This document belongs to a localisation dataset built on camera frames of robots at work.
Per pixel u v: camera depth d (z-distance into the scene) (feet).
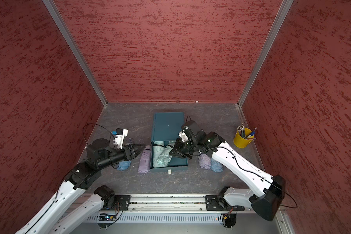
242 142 2.94
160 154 2.35
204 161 2.78
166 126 2.66
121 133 2.03
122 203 2.45
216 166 2.72
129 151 1.93
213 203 2.43
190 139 1.78
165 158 2.16
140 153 2.06
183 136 2.23
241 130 2.79
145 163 2.79
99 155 1.68
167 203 2.49
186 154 2.01
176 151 1.94
